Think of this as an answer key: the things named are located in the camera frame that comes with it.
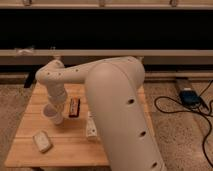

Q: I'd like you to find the long wooden bench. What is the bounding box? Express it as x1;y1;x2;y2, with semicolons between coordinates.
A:
0;49;213;65

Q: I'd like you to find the white rectangular box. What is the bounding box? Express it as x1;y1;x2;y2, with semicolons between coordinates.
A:
86;112;98;140

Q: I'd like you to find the blue power device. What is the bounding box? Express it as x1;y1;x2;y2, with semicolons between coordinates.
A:
179;90;200;106

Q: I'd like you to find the white ceramic cup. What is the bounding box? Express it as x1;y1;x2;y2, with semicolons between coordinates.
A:
43;104;63;125

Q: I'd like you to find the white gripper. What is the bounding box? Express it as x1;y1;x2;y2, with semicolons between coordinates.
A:
48;92;67;113

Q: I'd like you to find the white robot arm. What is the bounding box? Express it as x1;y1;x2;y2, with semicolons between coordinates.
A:
36;56;167;171

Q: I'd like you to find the wooden table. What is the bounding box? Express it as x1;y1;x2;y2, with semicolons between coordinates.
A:
5;83;108;168

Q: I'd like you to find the white sponge block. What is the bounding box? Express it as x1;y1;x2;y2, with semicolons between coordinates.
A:
33;131;53;153

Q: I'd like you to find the black cable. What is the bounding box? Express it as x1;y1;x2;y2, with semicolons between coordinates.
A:
153;79;213;168

